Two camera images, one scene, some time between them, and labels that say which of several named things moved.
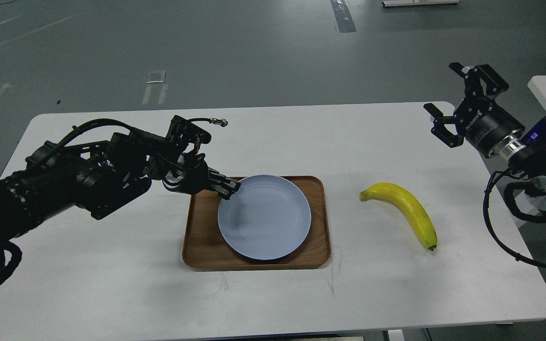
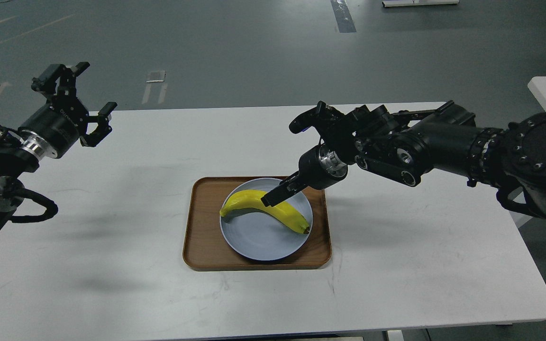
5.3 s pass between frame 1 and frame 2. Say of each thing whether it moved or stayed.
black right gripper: moved
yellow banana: moved
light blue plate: stayed
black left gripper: moved
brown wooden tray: stayed
